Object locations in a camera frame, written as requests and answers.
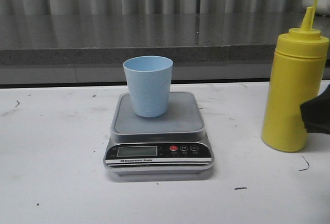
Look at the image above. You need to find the grey stone counter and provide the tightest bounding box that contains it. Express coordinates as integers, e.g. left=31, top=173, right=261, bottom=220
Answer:
left=1, top=12, right=303, bottom=87

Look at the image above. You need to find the light blue plastic cup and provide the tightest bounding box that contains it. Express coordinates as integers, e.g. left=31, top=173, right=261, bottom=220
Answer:
left=123, top=56, right=173, bottom=118

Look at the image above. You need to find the silver digital kitchen scale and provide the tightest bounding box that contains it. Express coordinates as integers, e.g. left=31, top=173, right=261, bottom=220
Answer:
left=104, top=91, right=214, bottom=176

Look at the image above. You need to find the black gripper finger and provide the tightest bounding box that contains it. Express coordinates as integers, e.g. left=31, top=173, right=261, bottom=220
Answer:
left=300, top=85, right=330, bottom=133

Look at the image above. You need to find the yellow squeeze bottle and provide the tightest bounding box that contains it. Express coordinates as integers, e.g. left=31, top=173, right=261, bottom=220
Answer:
left=261, top=0, right=329, bottom=152

